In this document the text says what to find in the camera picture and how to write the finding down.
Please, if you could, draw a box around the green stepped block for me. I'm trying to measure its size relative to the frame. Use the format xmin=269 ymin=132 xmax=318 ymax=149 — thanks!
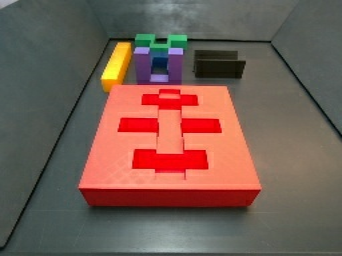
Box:
xmin=135 ymin=34 xmax=188 ymax=52

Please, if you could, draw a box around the yellow long block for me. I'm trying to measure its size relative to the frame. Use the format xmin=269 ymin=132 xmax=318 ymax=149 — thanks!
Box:
xmin=101 ymin=42 xmax=133 ymax=92

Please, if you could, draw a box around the red puzzle board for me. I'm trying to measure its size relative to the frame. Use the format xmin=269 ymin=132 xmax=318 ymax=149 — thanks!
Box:
xmin=79 ymin=85 xmax=262 ymax=207

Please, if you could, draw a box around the black angled bracket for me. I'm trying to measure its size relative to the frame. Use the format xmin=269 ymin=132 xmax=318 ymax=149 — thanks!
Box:
xmin=194 ymin=50 xmax=246 ymax=79

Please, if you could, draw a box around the purple U-shaped block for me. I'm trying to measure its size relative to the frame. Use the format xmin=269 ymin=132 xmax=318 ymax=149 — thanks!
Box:
xmin=134 ymin=47 xmax=185 ymax=85

